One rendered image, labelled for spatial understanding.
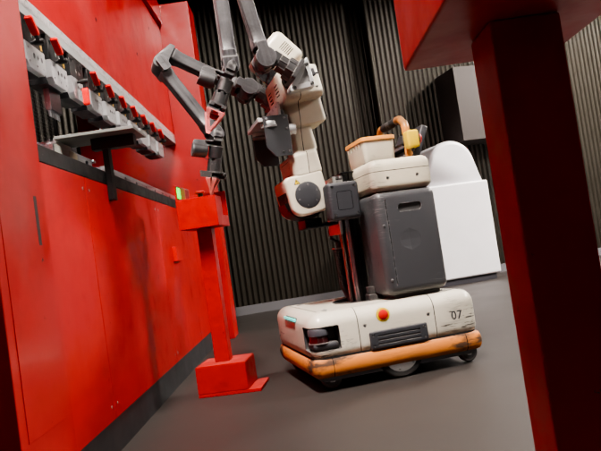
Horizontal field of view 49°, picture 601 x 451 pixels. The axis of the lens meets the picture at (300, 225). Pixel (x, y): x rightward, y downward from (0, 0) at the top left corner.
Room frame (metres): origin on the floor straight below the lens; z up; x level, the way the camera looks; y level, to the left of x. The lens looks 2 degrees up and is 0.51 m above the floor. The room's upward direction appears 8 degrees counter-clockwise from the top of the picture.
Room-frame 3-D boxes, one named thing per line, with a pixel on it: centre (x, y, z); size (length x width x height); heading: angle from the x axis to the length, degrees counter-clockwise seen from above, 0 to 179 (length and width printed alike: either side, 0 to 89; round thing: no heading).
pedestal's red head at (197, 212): (2.66, 0.38, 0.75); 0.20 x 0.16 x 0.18; 174
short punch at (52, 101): (2.21, 0.78, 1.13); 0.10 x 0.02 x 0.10; 0
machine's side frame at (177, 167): (4.48, 0.96, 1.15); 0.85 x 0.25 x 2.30; 90
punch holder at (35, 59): (1.98, 0.77, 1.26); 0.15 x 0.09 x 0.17; 0
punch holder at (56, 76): (2.18, 0.77, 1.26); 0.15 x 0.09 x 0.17; 0
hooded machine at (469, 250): (6.17, -1.36, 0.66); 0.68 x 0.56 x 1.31; 104
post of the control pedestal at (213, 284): (2.66, 0.38, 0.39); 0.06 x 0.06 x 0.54; 84
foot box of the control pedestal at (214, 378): (2.65, 0.35, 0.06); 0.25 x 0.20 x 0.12; 84
